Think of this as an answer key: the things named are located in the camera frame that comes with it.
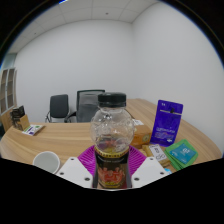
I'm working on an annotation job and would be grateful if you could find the white green printed leaflet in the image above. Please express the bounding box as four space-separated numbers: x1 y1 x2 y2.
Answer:
21 124 45 137

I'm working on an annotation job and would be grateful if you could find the black office chair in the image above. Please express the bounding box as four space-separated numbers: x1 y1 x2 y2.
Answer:
44 93 70 124

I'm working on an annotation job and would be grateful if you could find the white mug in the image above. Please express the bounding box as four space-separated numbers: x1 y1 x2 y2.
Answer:
32 150 62 175

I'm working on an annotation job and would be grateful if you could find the small tan box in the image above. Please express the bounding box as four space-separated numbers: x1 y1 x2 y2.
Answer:
142 143 171 167

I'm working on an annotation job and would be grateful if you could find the purple pouch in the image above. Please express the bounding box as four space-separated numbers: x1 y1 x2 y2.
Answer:
149 99 184 148

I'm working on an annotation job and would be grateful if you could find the orange-brown box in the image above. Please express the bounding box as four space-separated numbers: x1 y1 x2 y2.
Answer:
130 124 153 150

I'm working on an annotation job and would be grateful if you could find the small dark brown box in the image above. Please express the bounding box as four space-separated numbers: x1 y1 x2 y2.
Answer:
9 105 26 124

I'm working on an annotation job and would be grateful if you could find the clear drink bottle black cap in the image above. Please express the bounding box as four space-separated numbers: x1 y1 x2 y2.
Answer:
89 92 136 190

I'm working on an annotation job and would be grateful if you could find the green packets stack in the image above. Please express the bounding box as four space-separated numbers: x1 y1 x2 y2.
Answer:
163 138 199 172

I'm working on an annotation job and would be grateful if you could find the wooden side cabinet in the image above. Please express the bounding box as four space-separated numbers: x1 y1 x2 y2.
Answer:
124 97 161 126

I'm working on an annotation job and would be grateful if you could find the wooden cabinet with glass doors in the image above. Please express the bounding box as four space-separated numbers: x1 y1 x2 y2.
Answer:
0 67 18 116

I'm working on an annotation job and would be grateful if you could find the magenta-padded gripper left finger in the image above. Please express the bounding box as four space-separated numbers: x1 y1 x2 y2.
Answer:
54 145 98 188

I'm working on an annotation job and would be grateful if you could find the grey mesh office chair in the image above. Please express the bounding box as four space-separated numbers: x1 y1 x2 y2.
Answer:
64 88 106 124

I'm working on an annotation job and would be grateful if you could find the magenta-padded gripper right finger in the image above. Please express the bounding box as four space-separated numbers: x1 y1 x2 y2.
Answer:
127 145 168 188

